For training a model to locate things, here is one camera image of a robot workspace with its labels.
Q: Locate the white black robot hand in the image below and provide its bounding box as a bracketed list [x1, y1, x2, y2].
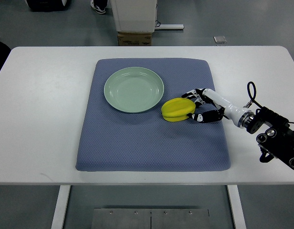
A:
[182, 88, 254, 128]

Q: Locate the yellow starfruit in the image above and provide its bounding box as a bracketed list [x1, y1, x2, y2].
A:
[161, 97, 196, 122]

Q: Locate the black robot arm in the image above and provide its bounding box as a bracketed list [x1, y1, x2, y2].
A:
[243, 82, 294, 170]

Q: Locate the small grey floor plate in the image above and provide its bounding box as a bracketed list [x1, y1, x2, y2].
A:
[213, 36, 227, 44]

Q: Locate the light green plate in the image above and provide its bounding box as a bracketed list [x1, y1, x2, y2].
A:
[103, 67, 164, 113]

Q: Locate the metal floor plate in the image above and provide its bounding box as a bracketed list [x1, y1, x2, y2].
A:
[91, 208, 211, 229]

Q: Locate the right white table leg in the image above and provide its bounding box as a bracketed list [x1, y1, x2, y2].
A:
[227, 185, 246, 229]

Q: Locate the white table leg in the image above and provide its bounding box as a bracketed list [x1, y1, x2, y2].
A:
[51, 185, 71, 229]
[227, 185, 246, 229]

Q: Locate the white table foot bar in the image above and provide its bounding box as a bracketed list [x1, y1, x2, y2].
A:
[154, 24, 184, 31]

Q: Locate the blue fabric mat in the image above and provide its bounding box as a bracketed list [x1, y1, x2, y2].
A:
[76, 58, 231, 172]

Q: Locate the brown cardboard box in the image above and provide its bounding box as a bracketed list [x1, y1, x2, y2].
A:
[117, 32, 152, 46]

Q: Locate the white cabinet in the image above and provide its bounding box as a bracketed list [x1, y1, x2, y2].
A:
[110, 0, 157, 33]

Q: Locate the person's sneaker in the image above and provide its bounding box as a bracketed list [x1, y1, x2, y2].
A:
[90, 0, 108, 15]

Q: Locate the left white table leg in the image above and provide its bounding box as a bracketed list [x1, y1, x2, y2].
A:
[51, 185, 71, 229]

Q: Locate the black white mobile base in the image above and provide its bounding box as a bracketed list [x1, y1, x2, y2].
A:
[25, 0, 71, 12]

